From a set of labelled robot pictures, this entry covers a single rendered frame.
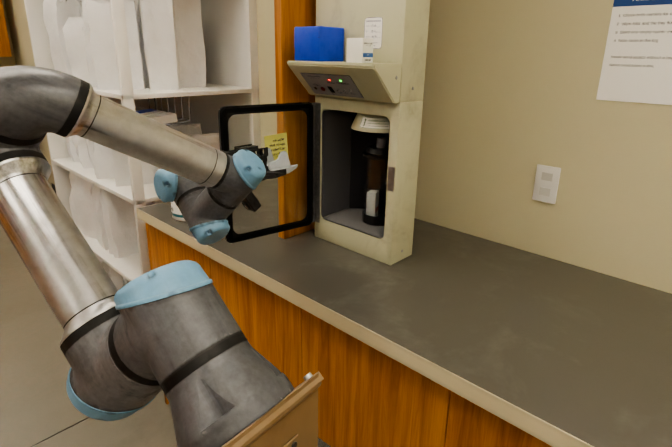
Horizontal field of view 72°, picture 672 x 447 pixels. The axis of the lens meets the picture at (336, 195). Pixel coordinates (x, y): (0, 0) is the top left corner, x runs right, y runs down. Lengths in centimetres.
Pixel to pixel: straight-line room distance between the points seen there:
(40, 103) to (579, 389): 103
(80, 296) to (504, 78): 129
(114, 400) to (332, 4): 110
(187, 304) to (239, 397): 13
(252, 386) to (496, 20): 131
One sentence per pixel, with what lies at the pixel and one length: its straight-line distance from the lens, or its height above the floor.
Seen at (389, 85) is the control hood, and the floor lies 146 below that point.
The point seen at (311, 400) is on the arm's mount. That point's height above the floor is 111.
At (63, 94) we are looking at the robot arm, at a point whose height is 146.
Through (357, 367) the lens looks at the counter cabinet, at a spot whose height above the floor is 80.
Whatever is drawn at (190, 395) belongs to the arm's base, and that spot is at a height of 115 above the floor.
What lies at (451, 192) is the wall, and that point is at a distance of 170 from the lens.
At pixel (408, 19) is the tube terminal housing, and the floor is 162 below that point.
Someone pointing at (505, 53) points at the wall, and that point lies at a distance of 158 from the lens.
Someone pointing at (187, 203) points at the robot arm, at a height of 122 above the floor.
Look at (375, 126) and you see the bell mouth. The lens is 134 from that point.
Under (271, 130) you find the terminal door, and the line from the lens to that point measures 137.
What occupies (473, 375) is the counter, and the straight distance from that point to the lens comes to 99.
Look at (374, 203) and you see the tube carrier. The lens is 143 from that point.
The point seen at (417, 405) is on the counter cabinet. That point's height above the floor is 79.
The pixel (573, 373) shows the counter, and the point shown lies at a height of 94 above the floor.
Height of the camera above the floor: 153
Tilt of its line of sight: 17 degrees down
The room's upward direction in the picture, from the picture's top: 1 degrees clockwise
